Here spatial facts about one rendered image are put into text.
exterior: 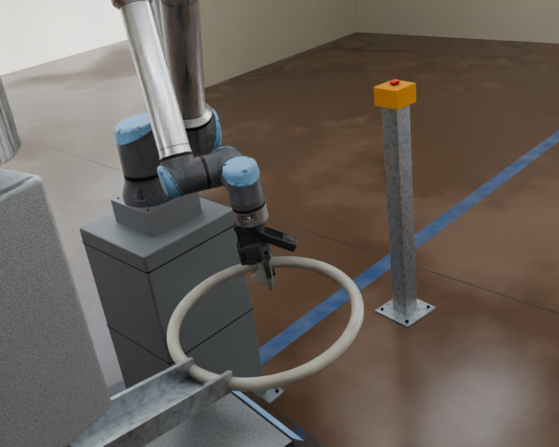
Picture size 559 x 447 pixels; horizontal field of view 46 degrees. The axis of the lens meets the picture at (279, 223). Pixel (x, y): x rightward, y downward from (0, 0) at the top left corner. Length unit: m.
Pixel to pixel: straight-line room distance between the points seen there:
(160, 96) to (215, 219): 0.64
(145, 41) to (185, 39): 0.22
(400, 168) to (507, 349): 0.88
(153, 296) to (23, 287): 1.26
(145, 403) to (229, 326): 1.07
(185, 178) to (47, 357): 0.84
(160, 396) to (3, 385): 0.55
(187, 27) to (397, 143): 1.10
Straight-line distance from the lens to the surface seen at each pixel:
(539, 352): 2.99
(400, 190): 2.83
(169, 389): 1.52
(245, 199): 1.69
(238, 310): 2.49
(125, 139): 2.21
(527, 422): 2.67
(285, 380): 1.47
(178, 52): 2.04
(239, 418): 1.53
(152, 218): 2.23
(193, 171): 1.76
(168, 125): 1.78
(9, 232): 0.95
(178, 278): 2.25
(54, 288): 1.01
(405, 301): 3.10
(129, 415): 1.43
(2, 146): 0.93
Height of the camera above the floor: 1.83
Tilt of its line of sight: 27 degrees down
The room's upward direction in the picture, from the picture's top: 8 degrees counter-clockwise
